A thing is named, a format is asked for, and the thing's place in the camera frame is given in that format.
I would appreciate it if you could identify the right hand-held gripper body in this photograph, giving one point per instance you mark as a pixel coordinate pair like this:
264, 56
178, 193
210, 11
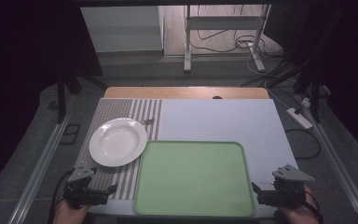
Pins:
284, 193

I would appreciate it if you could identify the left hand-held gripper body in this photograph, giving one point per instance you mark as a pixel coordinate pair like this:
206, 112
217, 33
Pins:
81, 194

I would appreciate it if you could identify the person's left hand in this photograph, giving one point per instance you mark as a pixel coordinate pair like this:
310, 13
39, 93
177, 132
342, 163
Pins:
70, 214

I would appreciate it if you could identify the person's right hand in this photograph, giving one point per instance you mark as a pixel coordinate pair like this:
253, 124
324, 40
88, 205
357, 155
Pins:
301, 214

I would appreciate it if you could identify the white round plate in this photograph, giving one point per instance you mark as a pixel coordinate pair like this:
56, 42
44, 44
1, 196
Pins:
118, 142

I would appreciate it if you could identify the black floor socket plate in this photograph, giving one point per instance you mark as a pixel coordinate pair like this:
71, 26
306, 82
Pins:
71, 133

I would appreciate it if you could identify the green plastic tray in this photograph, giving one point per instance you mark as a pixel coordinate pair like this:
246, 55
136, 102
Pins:
194, 179

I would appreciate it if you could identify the small grey placemat tag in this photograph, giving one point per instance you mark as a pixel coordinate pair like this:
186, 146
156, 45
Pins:
148, 121

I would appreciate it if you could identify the white power strip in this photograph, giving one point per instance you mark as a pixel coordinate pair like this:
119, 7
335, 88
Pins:
299, 118

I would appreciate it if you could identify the white table cover board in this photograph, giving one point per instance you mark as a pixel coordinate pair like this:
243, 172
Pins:
217, 119

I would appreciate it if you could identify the grey striped placemat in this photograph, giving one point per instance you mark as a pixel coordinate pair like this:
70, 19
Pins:
118, 107

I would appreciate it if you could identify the white plug adapter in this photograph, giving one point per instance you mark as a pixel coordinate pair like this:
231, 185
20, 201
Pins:
305, 102

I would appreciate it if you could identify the black table grommet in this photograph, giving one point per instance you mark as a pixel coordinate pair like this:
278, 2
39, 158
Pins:
217, 97

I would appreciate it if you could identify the black metal stand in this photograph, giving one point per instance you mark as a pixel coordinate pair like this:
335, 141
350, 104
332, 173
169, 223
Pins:
315, 93
61, 96

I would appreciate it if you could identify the wooden table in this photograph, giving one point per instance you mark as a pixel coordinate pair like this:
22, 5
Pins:
180, 92

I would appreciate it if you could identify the dark curtain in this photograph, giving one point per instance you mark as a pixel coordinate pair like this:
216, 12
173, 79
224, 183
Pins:
348, 56
21, 62

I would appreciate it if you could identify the aluminium floor rail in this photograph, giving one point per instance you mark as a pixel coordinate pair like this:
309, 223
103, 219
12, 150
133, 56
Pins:
40, 169
338, 165

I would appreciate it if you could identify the white wall panel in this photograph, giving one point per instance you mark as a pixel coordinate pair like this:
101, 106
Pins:
121, 29

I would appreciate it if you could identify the white metal stand frame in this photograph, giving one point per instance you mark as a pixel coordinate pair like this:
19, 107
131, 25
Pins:
187, 40

